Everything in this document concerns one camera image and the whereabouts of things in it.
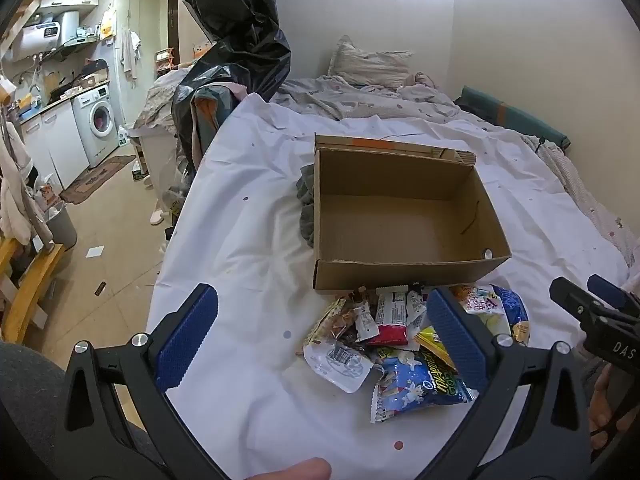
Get white washing machine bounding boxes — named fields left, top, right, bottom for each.
left=71, top=84, right=121, bottom=168

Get person's left hand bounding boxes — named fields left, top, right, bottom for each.
left=235, top=457, right=331, bottom=480

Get white grey snack packet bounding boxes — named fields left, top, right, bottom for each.
left=406, top=290, right=430, bottom=331

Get beige hanging towel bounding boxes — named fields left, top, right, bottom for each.
left=0, top=120, right=53, bottom=246

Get white hanging clothes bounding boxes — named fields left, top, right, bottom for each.
left=119, top=27, right=142, bottom=83

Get person's right hand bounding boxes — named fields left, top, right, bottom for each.
left=587, top=362, right=628, bottom=453

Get beige brown snack packet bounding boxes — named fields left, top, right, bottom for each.
left=304, top=297, right=361, bottom=351

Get white kitchen cabinet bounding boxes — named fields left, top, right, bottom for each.
left=20, top=97, right=91, bottom=191

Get red white snack bar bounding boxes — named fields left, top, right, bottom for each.
left=365, top=285, right=410, bottom=347

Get orange grey cloth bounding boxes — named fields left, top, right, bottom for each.
left=192, top=81, right=249, bottom=161

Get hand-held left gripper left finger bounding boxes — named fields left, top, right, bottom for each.
left=64, top=283, right=231, bottom=480

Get yellow wooden chair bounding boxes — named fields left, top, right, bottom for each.
left=0, top=237, right=66, bottom=343

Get clear white snack packet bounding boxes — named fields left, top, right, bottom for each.
left=302, top=337, right=375, bottom=394

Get small white snack packet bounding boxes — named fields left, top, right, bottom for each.
left=352, top=300, right=380, bottom=343

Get beige pillow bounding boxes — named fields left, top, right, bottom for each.
left=327, top=35, right=413, bottom=88

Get patterned duvet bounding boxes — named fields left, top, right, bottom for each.
left=132, top=72, right=501, bottom=136

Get black plastic bag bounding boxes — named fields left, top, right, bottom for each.
left=171, top=0, right=292, bottom=171

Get brown cardboard box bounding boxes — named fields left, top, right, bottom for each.
left=312, top=133, right=512, bottom=295

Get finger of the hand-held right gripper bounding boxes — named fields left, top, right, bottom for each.
left=549, top=276, right=601, bottom=321
left=586, top=274, right=636, bottom=308

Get green mat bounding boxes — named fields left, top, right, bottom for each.
left=457, top=85, right=571, bottom=148

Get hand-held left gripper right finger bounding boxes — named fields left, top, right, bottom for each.
left=426, top=287, right=593, bottom=480

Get blue purple snack packet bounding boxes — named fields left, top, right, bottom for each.
left=492, top=285, right=531, bottom=346

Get white water heater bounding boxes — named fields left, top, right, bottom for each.
left=10, top=10, right=81, bottom=63

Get white bed sheet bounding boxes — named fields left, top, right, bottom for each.
left=145, top=92, right=631, bottom=480

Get grey trash bin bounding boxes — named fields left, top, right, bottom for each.
left=44, top=202, right=78, bottom=250

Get brown floor mat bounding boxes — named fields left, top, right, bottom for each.
left=60, top=155, right=137, bottom=206

